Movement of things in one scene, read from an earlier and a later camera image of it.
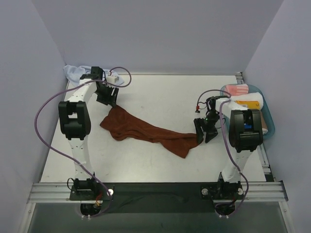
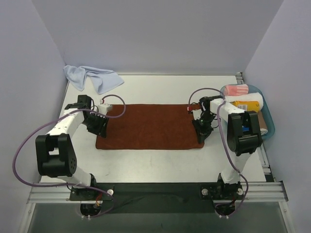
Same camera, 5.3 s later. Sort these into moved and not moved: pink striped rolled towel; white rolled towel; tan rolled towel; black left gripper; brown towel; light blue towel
Moved: brown towel; black left gripper
Not moved: light blue towel; pink striped rolled towel; tan rolled towel; white rolled towel
